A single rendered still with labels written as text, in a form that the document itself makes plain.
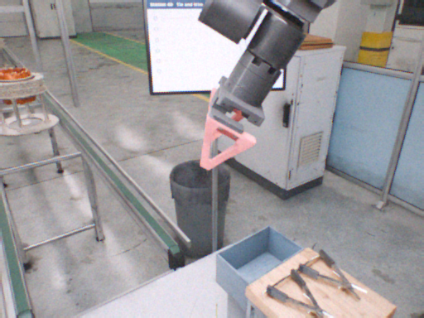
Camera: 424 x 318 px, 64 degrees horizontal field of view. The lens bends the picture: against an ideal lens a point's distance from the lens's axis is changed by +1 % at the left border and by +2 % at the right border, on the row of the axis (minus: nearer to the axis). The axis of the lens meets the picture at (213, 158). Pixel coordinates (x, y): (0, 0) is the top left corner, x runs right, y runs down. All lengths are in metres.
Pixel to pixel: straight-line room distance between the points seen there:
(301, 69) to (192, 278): 1.77
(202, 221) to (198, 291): 1.06
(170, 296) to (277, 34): 0.83
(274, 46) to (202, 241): 1.87
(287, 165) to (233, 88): 2.34
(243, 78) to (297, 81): 2.10
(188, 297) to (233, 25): 0.82
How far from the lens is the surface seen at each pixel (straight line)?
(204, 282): 1.11
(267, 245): 0.90
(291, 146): 2.70
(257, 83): 0.43
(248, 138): 0.41
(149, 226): 1.37
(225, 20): 0.42
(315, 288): 0.73
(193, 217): 2.09
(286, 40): 0.43
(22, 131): 2.39
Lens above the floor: 1.58
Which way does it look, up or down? 26 degrees down
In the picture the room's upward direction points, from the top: straight up
